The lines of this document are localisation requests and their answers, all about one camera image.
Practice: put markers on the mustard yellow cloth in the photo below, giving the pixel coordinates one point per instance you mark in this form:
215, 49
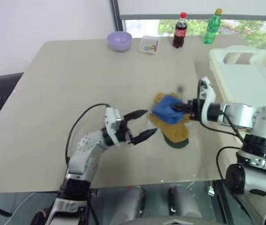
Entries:
175, 133

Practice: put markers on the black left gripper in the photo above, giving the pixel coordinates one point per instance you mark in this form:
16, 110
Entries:
123, 133

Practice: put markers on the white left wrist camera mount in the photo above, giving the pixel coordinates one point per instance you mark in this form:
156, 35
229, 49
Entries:
111, 117

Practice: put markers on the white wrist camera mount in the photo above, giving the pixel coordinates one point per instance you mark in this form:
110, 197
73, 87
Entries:
111, 117
209, 93

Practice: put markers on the dark green cloth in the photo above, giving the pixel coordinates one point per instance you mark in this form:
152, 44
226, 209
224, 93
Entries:
178, 145

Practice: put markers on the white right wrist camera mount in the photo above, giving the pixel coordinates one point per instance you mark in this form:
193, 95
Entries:
209, 93

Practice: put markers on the green bottle with yellow cap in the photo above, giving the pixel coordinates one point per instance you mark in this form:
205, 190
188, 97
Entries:
211, 30

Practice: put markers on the cola bottle with red cap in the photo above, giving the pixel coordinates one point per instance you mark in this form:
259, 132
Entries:
179, 32

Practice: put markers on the white plastic basket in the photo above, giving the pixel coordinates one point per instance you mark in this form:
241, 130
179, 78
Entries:
240, 79

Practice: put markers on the purple plastic bowl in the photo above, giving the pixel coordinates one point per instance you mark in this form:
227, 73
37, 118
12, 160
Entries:
119, 41

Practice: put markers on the blue cloth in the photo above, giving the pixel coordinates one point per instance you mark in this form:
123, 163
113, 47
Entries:
164, 109

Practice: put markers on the white roller blind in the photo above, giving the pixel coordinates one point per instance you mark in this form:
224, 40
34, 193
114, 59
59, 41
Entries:
193, 7

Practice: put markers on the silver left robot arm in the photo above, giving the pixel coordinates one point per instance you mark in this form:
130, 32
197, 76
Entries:
85, 154

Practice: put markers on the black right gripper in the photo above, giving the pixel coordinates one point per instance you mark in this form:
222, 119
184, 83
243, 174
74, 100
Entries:
195, 107

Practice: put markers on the clear box with coloured pieces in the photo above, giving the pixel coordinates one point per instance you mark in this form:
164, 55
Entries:
149, 45

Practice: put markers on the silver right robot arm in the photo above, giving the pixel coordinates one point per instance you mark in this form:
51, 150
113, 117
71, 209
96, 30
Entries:
238, 116

